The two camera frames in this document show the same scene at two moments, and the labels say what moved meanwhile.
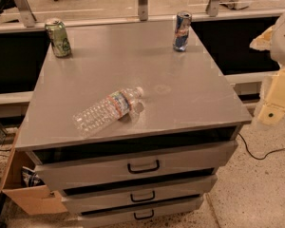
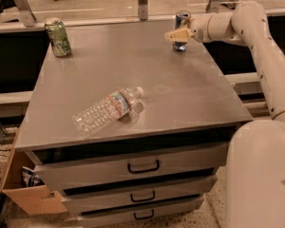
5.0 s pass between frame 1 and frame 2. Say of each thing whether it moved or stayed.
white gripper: moved
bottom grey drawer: stayed
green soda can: stayed
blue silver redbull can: stayed
